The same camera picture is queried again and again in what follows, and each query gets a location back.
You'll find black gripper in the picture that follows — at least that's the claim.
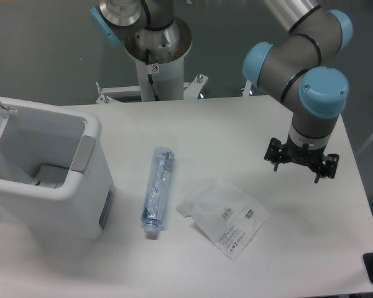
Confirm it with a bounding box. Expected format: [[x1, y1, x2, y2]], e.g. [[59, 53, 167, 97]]
[[264, 137, 339, 183]]

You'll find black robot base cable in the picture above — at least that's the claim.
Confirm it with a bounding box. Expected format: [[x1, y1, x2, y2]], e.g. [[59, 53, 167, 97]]
[[144, 48, 160, 102]]

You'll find white trash can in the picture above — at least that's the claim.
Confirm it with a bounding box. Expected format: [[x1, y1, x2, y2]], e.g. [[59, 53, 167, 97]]
[[0, 97, 114, 239]]

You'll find white pedestal base frame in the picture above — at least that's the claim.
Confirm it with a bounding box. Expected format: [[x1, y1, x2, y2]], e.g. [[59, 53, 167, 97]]
[[94, 74, 256, 105]]

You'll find crushed clear plastic bottle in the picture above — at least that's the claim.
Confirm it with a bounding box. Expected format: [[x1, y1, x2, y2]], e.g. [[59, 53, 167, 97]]
[[140, 147, 175, 239]]

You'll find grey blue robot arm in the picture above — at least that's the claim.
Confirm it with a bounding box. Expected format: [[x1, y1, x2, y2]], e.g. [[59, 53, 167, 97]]
[[90, 1, 353, 179]]

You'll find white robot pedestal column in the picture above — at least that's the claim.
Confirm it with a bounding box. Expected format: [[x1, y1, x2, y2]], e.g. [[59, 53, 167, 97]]
[[135, 58, 184, 97]]

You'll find white plastic packaging bag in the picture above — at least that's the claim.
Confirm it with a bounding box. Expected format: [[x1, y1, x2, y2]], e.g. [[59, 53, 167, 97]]
[[176, 179, 269, 260]]

